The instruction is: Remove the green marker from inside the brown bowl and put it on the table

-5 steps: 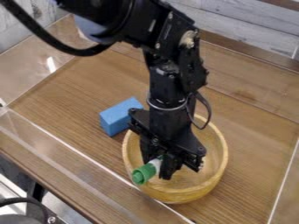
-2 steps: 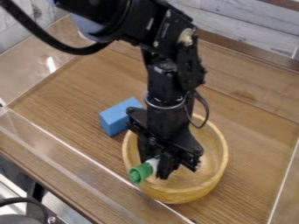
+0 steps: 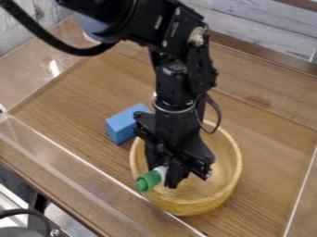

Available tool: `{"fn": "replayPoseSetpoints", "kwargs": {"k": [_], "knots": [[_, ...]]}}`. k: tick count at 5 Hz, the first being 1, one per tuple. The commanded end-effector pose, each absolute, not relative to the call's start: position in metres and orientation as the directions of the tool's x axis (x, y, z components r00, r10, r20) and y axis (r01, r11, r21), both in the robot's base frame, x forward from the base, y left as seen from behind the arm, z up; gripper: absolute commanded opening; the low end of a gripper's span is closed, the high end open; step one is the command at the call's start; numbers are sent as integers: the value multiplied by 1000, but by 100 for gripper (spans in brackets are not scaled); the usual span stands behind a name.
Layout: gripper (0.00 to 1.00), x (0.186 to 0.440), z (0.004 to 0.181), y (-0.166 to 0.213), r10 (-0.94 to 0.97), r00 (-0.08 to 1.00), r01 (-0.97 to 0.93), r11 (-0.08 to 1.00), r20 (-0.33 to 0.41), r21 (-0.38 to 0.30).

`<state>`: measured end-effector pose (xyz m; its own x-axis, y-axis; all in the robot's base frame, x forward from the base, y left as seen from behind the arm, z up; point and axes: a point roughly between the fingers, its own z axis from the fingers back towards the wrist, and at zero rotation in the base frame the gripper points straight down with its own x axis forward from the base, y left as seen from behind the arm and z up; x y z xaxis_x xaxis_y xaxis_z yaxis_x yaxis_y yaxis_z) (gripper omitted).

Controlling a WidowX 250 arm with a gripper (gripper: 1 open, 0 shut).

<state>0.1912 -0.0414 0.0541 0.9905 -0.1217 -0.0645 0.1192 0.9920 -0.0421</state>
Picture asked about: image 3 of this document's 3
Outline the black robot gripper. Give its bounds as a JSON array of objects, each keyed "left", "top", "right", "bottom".
[{"left": 134, "top": 101, "right": 215, "bottom": 189}]

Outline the green white marker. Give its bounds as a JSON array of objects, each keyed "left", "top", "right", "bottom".
[{"left": 135, "top": 166, "right": 169, "bottom": 193}]

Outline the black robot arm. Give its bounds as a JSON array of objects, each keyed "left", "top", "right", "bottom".
[{"left": 0, "top": 0, "right": 222, "bottom": 189}]

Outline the brown wooden bowl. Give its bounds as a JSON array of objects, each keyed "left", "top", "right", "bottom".
[{"left": 130, "top": 128, "right": 242, "bottom": 216}]

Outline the blue foam block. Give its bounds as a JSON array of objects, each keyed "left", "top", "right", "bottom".
[{"left": 106, "top": 103, "right": 150, "bottom": 144}]

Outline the black metal stand base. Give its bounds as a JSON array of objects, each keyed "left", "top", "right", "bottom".
[{"left": 0, "top": 218, "right": 70, "bottom": 237}]

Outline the black cable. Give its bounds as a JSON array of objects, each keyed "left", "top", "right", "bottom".
[{"left": 0, "top": 208, "right": 47, "bottom": 237}]

